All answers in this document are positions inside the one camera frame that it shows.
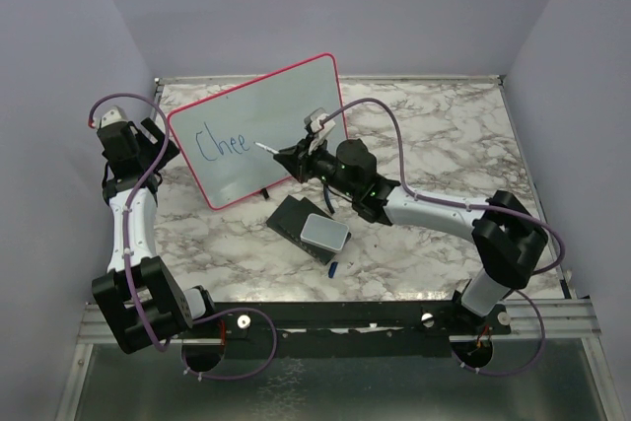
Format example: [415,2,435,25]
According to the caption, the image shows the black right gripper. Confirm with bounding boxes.
[275,134,358,199]

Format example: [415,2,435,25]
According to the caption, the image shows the blue whiteboard marker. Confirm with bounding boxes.
[254,142,279,155]

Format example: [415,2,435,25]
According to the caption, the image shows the pink framed whiteboard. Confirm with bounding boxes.
[167,53,342,210]

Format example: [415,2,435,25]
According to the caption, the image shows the blue marker cap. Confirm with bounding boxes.
[327,261,338,279]

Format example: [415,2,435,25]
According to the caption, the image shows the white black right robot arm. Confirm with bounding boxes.
[271,139,548,333]

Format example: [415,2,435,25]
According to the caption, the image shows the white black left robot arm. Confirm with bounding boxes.
[92,106,218,354]

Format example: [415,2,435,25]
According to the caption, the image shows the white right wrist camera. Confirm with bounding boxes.
[305,108,335,155]

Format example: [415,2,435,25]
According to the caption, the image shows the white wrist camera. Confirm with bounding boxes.
[305,108,335,155]
[98,105,128,129]

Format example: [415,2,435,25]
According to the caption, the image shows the blue handled pliers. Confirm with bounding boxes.
[322,185,335,215]

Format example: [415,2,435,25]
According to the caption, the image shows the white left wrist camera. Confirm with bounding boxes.
[98,105,128,129]

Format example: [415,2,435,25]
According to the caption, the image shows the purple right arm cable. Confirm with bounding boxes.
[319,98,566,378]

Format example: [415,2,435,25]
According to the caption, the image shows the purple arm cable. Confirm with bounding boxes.
[86,93,280,383]
[319,98,566,378]

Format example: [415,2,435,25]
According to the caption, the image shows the aluminium table edge frame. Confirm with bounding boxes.
[101,73,576,304]

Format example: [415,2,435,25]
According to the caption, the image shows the black front mounting rail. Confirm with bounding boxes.
[188,300,511,360]

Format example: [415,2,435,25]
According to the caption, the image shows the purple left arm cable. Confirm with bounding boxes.
[86,93,280,383]

